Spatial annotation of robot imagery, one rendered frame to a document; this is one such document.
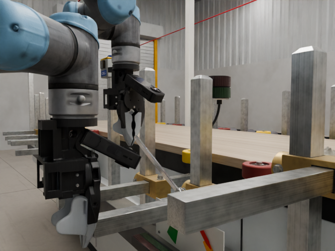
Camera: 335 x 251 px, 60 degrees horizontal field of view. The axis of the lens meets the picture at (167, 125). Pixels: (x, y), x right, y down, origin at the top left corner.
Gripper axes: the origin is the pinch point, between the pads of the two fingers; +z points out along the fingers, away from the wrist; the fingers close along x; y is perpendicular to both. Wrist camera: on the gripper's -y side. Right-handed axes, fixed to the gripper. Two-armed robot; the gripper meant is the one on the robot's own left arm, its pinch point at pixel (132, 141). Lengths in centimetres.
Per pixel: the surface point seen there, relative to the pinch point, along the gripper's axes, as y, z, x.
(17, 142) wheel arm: 124, 12, -29
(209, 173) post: -22.3, 5.8, -1.6
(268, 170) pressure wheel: -32.2, 5.4, -11.2
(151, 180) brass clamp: -2.3, 11.0, -5.2
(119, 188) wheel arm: 2.0, 12.3, 2.9
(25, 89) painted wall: 680, -54, -315
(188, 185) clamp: -18.2, 8.7, 0.8
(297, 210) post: -43.1, 6.6, 9.0
